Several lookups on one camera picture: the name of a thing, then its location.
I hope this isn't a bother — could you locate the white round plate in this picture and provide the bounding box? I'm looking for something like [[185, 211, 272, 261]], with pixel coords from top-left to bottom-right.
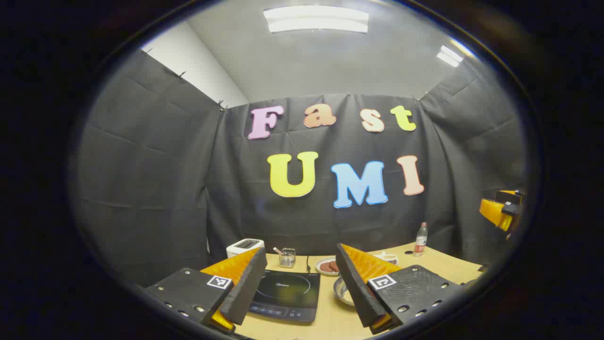
[[315, 256, 341, 276]]

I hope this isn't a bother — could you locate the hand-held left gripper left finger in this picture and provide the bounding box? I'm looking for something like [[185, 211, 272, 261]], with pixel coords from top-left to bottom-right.
[[142, 246, 268, 333]]

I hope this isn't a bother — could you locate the black induction cooktop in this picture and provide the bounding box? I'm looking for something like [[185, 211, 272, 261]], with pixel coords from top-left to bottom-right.
[[248, 269, 321, 324]]

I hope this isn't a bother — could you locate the ceiling light panel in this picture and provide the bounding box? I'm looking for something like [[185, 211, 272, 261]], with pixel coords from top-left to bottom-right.
[[436, 45, 464, 68], [263, 6, 369, 34]]

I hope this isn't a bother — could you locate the black backdrop cloth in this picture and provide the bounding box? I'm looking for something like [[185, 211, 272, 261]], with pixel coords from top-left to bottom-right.
[[71, 50, 527, 289]]

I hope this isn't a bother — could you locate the steel pot with black handles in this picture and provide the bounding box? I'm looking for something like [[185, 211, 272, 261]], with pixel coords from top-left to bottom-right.
[[333, 276, 357, 306]]

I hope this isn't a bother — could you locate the clear water bottle red label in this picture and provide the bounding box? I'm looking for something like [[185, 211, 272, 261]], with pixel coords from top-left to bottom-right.
[[413, 222, 428, 257]]

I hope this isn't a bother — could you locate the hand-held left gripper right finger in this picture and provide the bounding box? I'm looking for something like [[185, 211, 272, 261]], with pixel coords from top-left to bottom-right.
[[336, 243, 465, 335]]

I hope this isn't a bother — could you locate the white toaster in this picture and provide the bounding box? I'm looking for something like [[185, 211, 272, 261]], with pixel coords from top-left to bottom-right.
[[226, 238, 266, 259]]

